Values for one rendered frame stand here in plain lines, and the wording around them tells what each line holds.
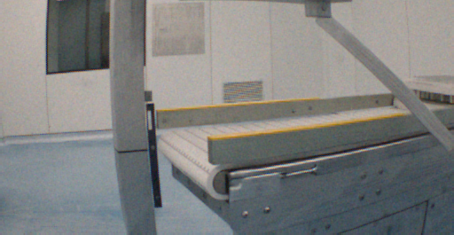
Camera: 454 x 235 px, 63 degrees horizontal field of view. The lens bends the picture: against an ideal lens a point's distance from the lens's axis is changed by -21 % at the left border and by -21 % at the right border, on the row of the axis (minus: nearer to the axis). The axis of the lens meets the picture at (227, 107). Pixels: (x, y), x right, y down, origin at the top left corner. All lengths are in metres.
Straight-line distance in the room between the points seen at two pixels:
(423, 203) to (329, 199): 0.33
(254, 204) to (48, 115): 5.07
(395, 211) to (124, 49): 0.59
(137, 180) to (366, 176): 0.42
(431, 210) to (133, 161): 0.64
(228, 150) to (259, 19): 5.56
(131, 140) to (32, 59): 4.78
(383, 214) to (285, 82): 5.50
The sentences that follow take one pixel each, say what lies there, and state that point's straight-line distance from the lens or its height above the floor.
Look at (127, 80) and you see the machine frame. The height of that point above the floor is 1.00.
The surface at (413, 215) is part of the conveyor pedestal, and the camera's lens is 0.92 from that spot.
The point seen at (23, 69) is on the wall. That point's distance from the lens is 5.57.
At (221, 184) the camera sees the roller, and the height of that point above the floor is 0.88.
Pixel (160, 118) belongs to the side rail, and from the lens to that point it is 0.81.
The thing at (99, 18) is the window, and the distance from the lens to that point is 5.56.
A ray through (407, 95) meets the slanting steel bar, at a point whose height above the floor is 0.99.
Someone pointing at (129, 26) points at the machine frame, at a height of 1.10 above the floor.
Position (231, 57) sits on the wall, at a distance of 5.92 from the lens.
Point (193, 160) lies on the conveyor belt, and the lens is 0.63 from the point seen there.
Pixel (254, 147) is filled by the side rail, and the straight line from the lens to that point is 0.57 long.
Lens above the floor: 1.05
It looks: 8 degrees down
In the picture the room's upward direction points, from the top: 1 degrees counter-clockwise
